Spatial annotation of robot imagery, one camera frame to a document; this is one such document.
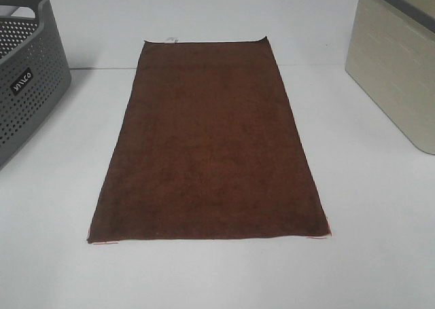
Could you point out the brown towel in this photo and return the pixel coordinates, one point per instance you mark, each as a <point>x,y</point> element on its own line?
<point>208,149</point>

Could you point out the beige plastic storage box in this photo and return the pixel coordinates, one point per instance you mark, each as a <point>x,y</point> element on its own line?
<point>391,57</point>

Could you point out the grey perforated plastic basket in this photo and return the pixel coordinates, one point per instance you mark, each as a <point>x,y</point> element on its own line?
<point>34,73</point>

